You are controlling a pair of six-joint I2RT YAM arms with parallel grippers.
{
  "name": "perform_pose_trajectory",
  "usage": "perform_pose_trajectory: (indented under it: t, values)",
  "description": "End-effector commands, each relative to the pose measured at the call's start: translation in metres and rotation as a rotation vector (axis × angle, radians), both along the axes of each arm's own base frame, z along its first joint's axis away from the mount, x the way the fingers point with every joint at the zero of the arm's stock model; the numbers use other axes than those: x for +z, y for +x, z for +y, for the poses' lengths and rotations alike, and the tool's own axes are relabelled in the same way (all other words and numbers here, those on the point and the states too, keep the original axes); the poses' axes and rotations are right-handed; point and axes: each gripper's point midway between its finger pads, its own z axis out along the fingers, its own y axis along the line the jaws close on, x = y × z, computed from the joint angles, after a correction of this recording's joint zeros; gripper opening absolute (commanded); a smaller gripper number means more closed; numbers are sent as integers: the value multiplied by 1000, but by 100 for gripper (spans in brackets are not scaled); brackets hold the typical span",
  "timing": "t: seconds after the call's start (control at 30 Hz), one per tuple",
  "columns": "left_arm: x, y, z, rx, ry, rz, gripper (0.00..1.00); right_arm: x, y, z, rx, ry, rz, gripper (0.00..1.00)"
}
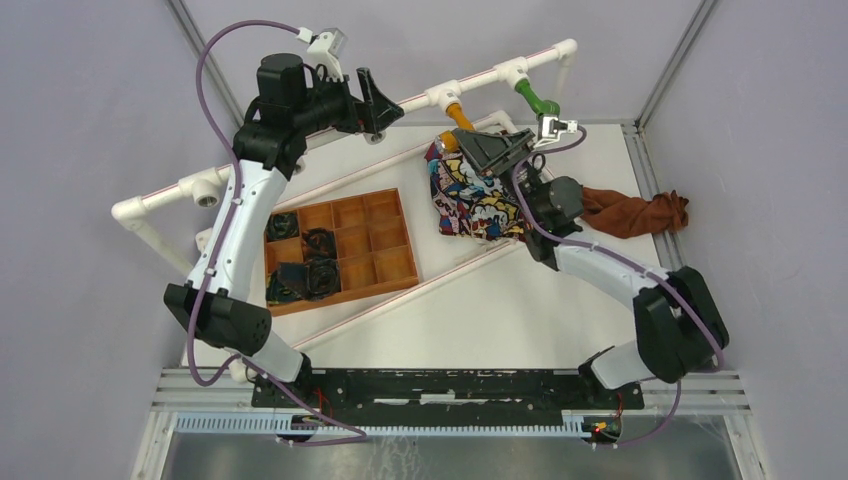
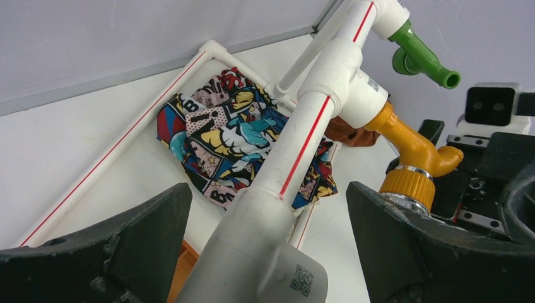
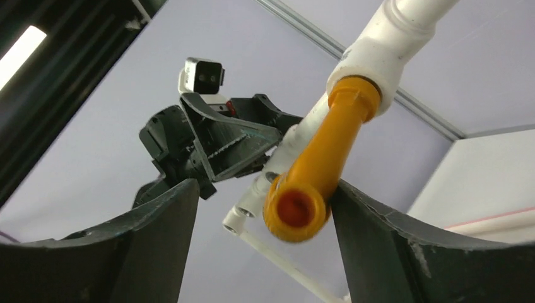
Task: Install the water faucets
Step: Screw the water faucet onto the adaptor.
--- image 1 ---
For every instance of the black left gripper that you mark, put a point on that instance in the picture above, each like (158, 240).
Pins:
(383, 110)

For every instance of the brown cloth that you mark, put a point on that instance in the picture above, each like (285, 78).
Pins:
(616, 214)

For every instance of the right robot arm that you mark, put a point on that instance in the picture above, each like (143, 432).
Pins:
(678, 329)

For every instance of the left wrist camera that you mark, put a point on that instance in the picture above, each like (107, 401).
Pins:
(324, 49)

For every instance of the wooden compartment tray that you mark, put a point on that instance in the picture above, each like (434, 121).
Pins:
(375, 255)

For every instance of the green plastic water faucet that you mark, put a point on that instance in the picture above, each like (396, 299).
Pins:
(540, 107)

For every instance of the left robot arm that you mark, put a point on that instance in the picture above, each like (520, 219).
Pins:
(212, 305)

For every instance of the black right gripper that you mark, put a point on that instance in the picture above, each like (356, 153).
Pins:
(487, 150)

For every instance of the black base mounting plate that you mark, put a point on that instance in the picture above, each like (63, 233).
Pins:
(459, 398)

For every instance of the dark patterned rolled cloth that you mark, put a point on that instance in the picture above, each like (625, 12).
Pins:
(311, 281)

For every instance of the white slotted cable duct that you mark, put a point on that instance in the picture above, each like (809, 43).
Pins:
(290, 424)

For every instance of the comic print cloth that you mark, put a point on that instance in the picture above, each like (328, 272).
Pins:
(467, 204)

